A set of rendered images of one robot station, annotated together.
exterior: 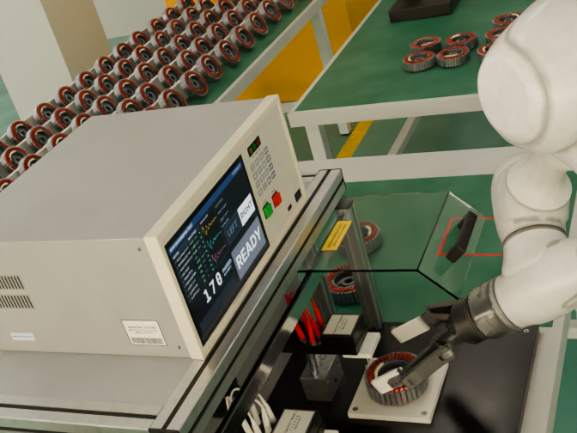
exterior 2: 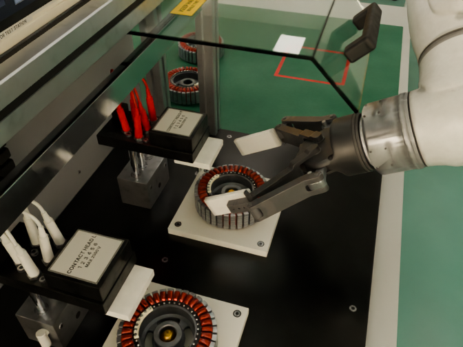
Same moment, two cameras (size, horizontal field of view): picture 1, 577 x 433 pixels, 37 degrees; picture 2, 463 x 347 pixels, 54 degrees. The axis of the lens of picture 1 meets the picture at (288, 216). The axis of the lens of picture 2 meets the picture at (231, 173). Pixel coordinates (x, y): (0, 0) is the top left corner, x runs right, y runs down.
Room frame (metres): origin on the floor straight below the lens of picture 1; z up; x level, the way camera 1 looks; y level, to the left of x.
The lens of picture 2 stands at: (0.72, 0.00, 1.29)
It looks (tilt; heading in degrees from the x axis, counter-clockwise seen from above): 42 degrees down; 348
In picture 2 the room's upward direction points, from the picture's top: straight up
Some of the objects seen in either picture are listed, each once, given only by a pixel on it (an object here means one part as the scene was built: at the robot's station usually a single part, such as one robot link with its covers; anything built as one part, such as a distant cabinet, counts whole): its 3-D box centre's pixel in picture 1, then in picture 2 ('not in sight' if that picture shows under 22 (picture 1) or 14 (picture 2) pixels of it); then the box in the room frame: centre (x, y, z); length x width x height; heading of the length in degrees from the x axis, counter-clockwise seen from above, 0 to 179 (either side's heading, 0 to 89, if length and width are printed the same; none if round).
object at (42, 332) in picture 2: not in sight; (44, 339); (1.03, 0.16, 0.80); 0.01 x 0.01 x 0.03; 61
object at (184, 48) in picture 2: not in sight; (200, 47); (1.77, -0.14, 0.77); 0.11 x 0.11 x 0.04
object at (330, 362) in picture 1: (322, 375); (145, 177); (1.28, 0.03, 0.80); 0.07 x 0.05 x 0.06; 151
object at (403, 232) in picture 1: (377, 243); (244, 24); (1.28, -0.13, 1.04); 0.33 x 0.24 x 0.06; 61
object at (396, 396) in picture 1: (396, 378); (231, 195); (1.21, -0.10, 0.80); 0.11 x 0.11 x 0.04
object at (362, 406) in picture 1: (398, 388); (231, 206); (1.21, -0.10, 0.78); 0.15 x 0.15 x 0.01; 61
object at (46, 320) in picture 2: not in sight; (58, 305); (1.07, 0.14, 0.80); 0.07 x 0.05 x 0.06; 151
